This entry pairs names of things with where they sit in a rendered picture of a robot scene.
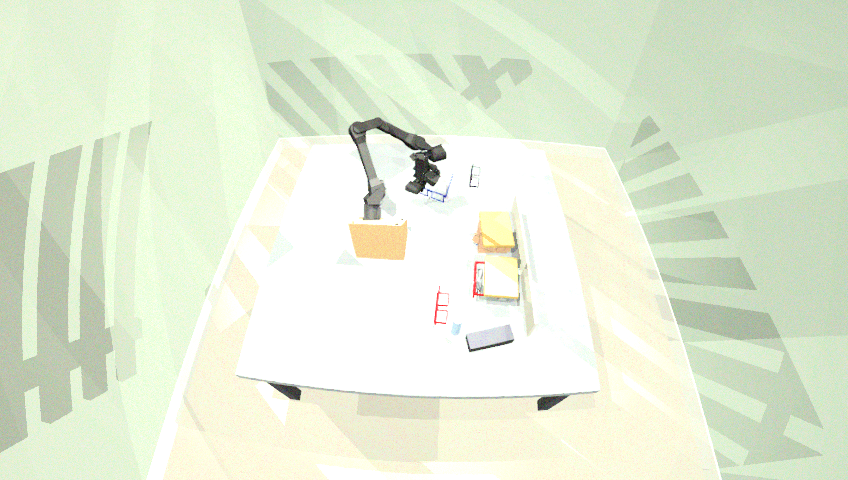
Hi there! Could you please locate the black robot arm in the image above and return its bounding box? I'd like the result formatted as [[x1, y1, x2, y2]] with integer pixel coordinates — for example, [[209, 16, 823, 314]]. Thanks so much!
[[348, 117, 447, 220]]

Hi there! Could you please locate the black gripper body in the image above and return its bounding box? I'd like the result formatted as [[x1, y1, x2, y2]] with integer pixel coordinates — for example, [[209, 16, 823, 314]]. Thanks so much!
[[405, 163, 438, 194]]

